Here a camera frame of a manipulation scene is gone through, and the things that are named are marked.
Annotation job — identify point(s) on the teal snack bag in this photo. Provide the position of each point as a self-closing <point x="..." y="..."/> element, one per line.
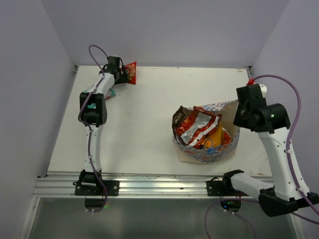
<point x="110" y="93"/>

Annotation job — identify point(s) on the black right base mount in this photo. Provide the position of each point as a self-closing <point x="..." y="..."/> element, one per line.
<point x="215" y="187"/>

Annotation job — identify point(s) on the aluminium table edge rail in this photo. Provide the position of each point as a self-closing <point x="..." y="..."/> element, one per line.
<point x="250" y="88"/>

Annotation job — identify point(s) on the small red snack bag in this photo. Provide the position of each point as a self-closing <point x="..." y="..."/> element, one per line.
<point x="131" y="70"/>

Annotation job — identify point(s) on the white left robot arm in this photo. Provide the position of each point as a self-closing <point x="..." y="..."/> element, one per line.
<point x="93" y="112"/>

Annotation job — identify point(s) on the checkered paper bag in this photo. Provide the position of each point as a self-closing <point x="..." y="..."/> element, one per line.
<point x="209" y="155"/>

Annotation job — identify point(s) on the aluminium front rail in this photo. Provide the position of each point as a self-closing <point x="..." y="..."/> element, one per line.
<point x="134" y="186"/>

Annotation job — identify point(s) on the red white chips bag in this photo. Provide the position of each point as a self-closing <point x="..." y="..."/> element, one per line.
<point x="197" y="124"/>

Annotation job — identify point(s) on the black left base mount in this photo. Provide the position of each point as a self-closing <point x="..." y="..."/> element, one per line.
<point x="89" y="185"/>

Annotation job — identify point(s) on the orange yellow snack bag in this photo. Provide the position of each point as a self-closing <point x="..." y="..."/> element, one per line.
<point x="217" y="138"/>

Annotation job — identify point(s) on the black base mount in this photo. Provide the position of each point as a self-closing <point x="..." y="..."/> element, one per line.
<point x="89" y="185"/>
<point x="215" y="187"/>

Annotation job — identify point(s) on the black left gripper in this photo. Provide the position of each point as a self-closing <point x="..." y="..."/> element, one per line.
<point x="123" y="79"/>

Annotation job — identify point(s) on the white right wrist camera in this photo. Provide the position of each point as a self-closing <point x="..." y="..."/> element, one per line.
<point x="263" y="88"/>

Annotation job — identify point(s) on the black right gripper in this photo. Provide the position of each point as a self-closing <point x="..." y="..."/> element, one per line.
<point x="238" y="120"/>

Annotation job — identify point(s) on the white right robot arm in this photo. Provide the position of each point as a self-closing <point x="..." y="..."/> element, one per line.
<point x="289" y="192"/>

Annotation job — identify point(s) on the brown salt chips bag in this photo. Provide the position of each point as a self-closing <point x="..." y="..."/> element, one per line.
<point x="178" y="117"/>

